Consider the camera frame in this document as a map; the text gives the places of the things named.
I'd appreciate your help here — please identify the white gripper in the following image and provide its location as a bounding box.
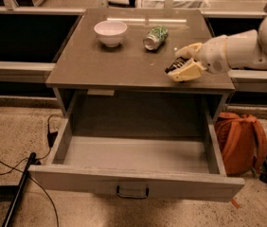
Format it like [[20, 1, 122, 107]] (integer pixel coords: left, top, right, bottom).
[[166, 35, 229, 82]]

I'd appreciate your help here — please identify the white ceramic bowl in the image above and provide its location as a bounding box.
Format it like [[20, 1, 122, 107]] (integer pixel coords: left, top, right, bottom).
[[94, 20, 128, 47]]

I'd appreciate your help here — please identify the black pole on floor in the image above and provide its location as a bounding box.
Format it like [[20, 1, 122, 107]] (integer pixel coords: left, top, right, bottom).
[[1, 152, 36, 227]]

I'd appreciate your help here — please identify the open grey top drawer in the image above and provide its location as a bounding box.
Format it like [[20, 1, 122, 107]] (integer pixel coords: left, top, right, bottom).
[[28, 90, 246, 203]]

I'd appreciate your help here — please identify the metal railing frame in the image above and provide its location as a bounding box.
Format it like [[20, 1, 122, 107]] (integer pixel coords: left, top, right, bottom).
[[0, 0, 267, 93]]

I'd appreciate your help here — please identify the black chocolate rxbar wrapper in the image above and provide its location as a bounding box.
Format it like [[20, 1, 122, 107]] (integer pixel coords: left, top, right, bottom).
[[165, 57, 187, 73]]

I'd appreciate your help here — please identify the orange backpack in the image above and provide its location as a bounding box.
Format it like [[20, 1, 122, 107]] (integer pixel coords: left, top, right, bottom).
[[215, 113, 267, 175]]

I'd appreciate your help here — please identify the green white soda can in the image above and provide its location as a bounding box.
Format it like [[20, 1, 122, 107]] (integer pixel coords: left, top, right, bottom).
[[143, 26, 169, 51]]

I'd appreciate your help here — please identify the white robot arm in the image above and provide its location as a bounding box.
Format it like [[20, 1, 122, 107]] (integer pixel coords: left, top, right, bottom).
[[165, 16, 267, 82]]

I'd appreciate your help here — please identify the grey cabinet with top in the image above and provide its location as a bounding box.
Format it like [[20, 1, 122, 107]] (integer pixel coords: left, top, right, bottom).
[[46, 9, 234, 122]]

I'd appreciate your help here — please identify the black power adapter cable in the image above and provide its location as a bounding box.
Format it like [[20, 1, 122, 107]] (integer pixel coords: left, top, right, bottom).
[[0, 113, 65, 227]]

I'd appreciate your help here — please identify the black drawer handle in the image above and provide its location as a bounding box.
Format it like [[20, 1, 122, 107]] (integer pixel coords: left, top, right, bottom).
[[116, 185, 150, 200]]

